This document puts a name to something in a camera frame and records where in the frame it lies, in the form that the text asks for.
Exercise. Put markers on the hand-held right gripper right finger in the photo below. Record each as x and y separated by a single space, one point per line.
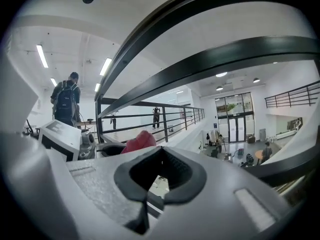
225 204

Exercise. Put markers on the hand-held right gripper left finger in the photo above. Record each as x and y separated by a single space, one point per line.
100 196

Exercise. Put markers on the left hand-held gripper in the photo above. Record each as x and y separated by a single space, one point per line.
62 134

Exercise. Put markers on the green red vacuum cleaner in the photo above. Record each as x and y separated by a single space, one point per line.
240 151

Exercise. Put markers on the ceiling tube light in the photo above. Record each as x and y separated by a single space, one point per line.
105 66
42 56
97 87
53 82

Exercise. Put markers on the black storage box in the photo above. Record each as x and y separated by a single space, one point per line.
251 139

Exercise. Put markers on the white ceiling air unit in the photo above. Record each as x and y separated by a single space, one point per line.
236 82

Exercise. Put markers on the black metal railing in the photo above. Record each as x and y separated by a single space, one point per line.
200 64

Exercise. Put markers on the black wheeled equipment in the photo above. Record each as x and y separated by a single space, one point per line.
248 159

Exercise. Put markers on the round orange table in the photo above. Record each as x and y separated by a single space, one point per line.
258 156

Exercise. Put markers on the glass double door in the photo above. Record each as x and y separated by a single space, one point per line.
235 131

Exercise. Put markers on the wooden table white legs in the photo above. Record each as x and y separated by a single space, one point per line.
87 122

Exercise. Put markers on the blue wall sign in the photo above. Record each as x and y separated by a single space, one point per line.
215 125

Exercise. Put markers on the pink cloth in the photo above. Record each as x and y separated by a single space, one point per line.
142 141

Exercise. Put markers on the left hand-held gripper camera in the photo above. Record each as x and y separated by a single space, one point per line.
86 139

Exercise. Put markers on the black balcony railing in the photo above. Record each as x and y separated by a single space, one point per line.
289 99

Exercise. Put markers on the black office chair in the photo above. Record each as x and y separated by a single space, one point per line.
214 153

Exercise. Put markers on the black white patterned bag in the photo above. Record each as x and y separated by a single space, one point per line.
162 178

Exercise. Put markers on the grey metal cabinet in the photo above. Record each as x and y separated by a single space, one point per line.
262 135

